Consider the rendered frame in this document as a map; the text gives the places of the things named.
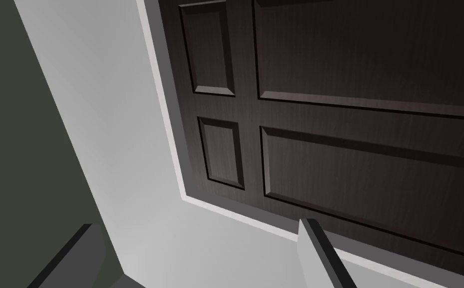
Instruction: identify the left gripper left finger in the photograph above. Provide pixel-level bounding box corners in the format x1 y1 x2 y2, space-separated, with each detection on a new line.
27 223 125 288

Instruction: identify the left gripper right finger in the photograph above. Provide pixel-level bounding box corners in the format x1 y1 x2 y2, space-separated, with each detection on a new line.
297 218 358 288

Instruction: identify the dark brown panelled door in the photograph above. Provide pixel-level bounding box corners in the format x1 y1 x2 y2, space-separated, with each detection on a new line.
157 0 464 277

